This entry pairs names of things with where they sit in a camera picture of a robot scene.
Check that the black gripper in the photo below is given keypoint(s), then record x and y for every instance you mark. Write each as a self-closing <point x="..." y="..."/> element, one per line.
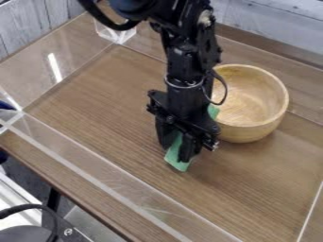
<point x="197" y="127"/>

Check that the green rectangular block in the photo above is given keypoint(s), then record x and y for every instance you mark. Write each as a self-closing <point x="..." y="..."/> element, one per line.
<point x="171" y="157"/>

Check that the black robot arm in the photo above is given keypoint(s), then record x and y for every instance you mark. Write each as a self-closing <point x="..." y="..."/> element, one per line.
<point x="185" y="24"/>

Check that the wooden bowl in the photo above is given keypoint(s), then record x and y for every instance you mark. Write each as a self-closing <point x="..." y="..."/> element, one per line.
<point x="255" y="105"/>

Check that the black table leg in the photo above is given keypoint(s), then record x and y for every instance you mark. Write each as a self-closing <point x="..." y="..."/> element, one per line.
<point x="53" y="199"/>

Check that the clear acrylic corner bracket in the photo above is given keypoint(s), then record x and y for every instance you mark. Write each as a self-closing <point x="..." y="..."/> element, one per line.
<point x="114" y="36"/>

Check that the clear acrylic tray wall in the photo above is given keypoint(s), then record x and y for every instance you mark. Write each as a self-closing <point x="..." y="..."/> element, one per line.
<point x="96" y="137"/>

